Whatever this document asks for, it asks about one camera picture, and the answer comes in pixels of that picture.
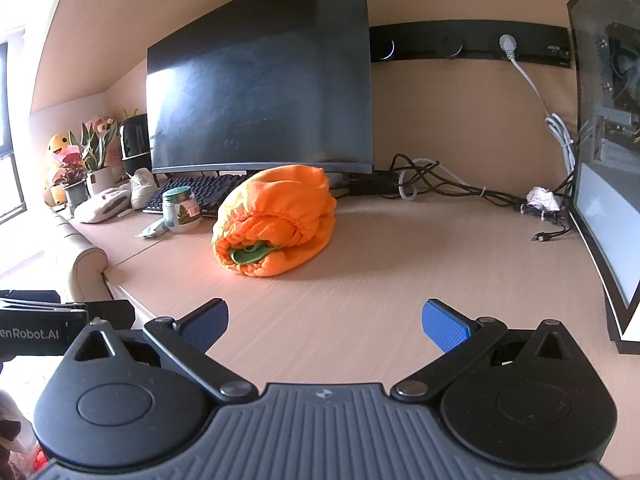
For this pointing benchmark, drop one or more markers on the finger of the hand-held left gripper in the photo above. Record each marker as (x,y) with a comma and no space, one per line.
(117,312)

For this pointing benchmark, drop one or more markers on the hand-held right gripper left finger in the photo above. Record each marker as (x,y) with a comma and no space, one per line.
(205,324)

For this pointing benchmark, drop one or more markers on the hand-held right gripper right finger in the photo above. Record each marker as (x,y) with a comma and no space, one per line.
(445,325)

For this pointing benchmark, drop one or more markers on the orange garment with green lining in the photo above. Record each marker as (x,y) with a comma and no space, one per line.
(280,210)

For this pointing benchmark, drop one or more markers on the beige sofa armrest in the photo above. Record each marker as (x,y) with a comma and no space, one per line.
(80,260)

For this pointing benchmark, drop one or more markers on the small green white packet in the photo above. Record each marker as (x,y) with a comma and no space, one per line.
(152,230)

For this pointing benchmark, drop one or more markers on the pink patterned cloth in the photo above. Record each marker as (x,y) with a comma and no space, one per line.
(12,430)

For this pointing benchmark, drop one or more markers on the glass jar with green lid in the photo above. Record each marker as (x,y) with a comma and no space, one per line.
(181,210)

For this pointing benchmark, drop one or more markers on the red leaf plant grey pot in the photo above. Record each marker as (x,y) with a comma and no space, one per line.
(75,192)

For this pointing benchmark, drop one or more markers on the white shoe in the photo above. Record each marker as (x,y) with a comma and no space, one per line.
(144,187)

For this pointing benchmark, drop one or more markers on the black keyboard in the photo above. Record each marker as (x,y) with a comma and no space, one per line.
(205,190)

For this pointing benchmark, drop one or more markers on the snake plant in white pot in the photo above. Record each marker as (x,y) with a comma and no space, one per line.
(99,177)

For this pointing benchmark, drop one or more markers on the black dock box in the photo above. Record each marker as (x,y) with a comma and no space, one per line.
(372,184)

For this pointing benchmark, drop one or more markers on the crumpled white tissue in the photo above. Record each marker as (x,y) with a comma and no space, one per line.
(544,199)

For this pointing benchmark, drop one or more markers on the black desktop speaker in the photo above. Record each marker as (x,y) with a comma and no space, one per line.
(134,142)

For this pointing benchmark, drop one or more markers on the yellow plush toy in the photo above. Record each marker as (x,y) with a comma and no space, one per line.
(59,146)

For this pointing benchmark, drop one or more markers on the pink flower plush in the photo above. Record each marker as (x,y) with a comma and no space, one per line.
(102,125)

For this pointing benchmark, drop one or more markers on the computer case with glass panel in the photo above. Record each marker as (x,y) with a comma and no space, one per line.
(607,135)

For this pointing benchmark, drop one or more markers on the black computer monitor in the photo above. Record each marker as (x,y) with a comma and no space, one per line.
(260,80)

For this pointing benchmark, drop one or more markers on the window with dark frame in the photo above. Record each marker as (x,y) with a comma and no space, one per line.
(5,125)

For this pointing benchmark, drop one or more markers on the black wall power rail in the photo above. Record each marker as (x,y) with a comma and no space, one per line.
(450,45)

